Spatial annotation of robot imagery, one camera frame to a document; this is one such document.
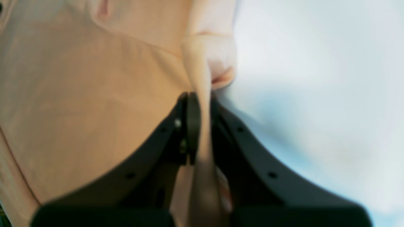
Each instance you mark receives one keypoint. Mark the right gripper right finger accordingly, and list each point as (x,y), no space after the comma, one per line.
(267,193)

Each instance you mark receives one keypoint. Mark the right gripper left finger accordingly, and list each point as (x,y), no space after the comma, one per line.
(138,192)

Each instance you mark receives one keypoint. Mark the peach pink T-shirt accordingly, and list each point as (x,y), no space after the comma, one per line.
(85,82)

